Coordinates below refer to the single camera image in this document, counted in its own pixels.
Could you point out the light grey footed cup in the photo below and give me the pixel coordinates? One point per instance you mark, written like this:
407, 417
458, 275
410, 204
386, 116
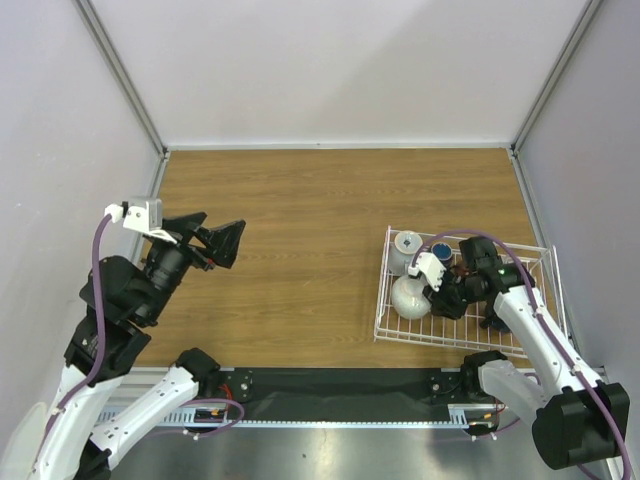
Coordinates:
403, 248

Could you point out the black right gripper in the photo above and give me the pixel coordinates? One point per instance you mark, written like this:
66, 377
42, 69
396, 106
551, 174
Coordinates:
448, 295

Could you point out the white wire dish rack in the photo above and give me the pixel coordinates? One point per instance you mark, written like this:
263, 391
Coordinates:
466, 332

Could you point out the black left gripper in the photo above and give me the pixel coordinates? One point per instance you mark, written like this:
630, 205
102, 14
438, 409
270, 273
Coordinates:
222, 242

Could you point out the cream round mug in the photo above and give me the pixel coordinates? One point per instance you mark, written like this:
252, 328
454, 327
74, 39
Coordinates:
407, 298

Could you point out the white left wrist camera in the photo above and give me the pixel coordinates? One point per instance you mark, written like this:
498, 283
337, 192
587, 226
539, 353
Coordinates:
143, 215

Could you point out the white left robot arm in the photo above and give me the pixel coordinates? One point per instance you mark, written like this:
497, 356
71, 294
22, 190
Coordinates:
122, 300

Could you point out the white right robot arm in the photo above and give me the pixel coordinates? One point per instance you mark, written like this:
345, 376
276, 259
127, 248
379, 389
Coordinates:
575, 416

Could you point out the grey cable duct rail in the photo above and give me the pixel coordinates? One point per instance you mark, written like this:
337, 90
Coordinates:
185, 416

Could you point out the small dark blue mug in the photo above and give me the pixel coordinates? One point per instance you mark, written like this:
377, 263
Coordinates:
443, 252

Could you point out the glossy dark blue mug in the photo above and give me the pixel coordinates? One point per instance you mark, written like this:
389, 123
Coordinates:
492, 321

